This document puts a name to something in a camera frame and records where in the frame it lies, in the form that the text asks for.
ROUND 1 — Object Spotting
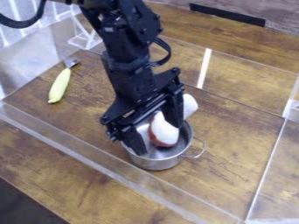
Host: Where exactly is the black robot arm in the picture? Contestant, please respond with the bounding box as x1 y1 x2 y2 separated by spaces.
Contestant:
53 0 183 156

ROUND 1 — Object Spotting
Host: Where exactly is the clear acrylic tray wall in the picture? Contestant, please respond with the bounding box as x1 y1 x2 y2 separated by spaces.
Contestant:
0 101 299 224

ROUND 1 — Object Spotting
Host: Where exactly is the clear acrylic triangular stand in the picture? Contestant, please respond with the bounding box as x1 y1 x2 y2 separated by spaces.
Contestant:
67 15 103 51

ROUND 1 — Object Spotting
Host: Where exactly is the silver metal pot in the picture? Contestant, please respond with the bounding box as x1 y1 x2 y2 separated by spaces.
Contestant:
122 122 206 171

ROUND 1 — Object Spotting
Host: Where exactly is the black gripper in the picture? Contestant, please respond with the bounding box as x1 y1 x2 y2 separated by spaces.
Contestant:
101 53 183 156

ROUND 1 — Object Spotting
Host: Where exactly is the black cable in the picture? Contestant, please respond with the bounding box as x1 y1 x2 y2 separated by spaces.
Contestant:
149 36 174 68

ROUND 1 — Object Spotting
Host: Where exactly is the black bar on table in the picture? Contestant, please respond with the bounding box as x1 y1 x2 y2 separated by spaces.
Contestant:
190 3 268 27

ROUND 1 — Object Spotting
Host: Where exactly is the yellow handled metal peeler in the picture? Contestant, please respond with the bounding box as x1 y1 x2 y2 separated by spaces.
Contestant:
49 57 81 103

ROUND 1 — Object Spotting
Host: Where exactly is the white plush mushroom red cap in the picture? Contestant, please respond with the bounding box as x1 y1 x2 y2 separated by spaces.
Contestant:
137 94 199 148

